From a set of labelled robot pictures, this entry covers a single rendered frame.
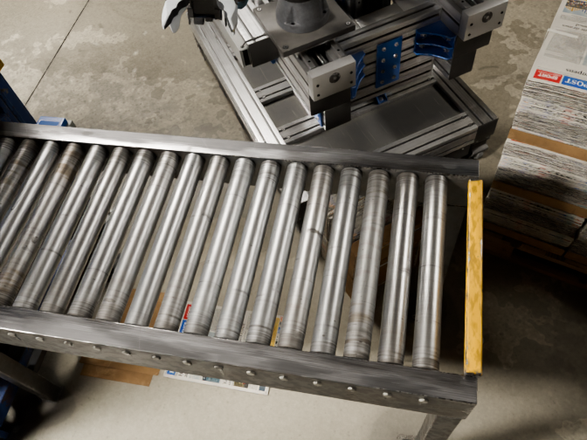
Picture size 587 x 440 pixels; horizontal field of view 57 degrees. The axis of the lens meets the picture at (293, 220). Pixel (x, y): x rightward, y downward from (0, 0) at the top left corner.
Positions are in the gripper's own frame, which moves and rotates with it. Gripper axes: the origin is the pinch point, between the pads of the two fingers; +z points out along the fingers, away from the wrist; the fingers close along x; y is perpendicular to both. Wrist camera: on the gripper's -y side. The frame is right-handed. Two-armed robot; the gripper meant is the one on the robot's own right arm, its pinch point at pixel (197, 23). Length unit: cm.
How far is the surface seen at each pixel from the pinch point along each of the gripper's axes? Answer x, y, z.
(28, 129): 53, 51, -19
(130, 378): 35, 129, 23
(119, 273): 19, 47, 24
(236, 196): -4.5, 43.6, 4.6
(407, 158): -44, 38, -4
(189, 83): 32, 130, -120
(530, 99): -76, 37, -24
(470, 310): -51, 35, 34
